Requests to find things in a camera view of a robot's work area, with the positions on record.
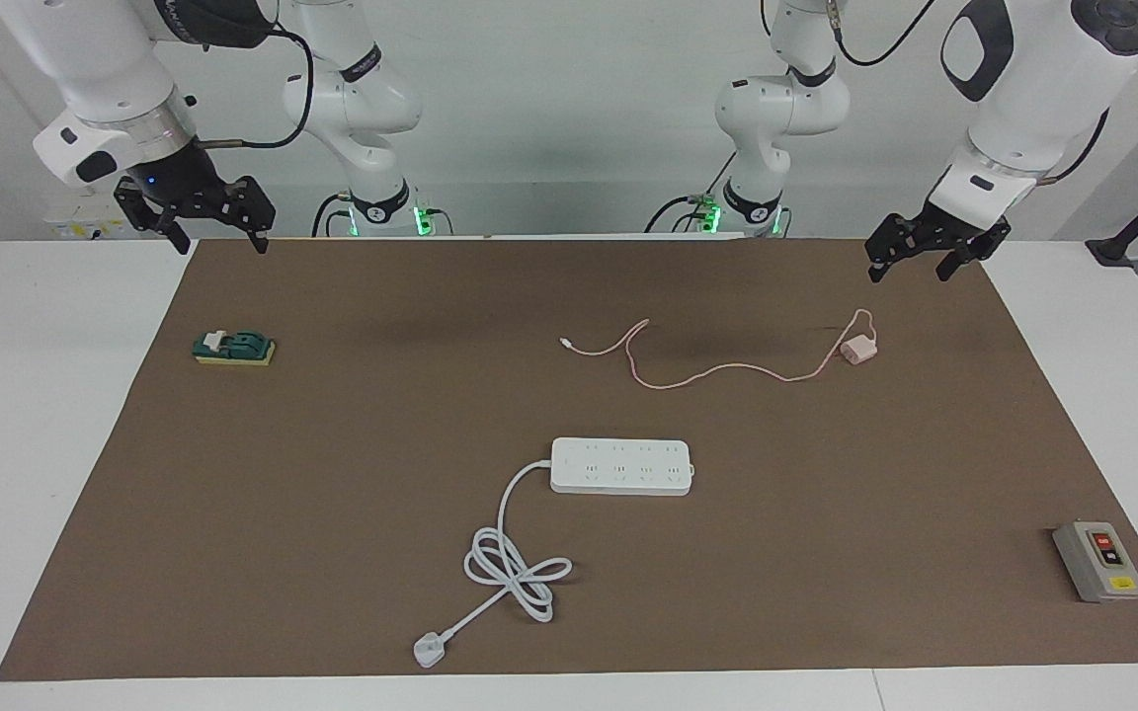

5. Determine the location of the grey push-button switch box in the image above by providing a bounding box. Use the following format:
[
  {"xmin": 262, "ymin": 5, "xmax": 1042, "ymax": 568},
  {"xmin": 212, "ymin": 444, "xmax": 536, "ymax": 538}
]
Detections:
[{"xmin": 1052, "ymin": 519, "xmax": 1138, "ymax": 604}]

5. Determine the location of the white power strip with cord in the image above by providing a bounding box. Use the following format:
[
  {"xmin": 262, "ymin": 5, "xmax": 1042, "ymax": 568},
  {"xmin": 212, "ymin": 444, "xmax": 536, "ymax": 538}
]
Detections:
[{"xmin": 413, "ymin": 436, "xmax": 696, "ymax": 671}]

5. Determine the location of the green knife switch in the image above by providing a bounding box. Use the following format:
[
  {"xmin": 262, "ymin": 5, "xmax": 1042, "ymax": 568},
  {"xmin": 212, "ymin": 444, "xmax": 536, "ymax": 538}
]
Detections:
[{"xmin": 193, "ymin": 328, "xmax": 278, "ymax": 368}]

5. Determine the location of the pink charging cable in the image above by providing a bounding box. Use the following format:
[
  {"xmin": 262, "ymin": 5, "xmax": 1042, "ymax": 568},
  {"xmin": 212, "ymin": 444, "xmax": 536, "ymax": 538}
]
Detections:
[{"xmin": 558, "ymin": 308, "xmax": 875, "ymax": 391}]

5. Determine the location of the black cable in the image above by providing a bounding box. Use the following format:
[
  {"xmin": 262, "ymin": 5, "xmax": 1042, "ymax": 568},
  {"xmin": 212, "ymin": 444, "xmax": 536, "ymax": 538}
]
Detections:
[
  {"xmin": 1043, "ymin": 107, "xmax": 1111, "ymax": 185},
  {"xmin": 642, "ymin": 195, "xmax": 719, "ymax": 235},
  {"xmin": 830, "ymin": 0, "xmax": 938, "ymax": 69},
  {"xmin": 196, "ymin": 25, "xmax": 317, "ymax": 151},
  {"xmin": 310, "ymin": 192, "xmax": 354, "ymax": 239}
]

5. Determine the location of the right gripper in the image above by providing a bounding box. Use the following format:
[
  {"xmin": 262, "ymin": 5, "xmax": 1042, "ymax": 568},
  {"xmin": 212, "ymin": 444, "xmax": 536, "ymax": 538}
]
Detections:
[{"xmin": 114, "ymin": 138, "xmax": 278, "ymax": 257}]

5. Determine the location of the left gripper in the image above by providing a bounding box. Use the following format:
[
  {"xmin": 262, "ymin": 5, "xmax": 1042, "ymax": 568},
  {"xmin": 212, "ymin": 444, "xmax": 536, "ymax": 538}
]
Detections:
[{"xmin": 865, "ymin": 199, "xmax": 1013, "ymax": 285}]

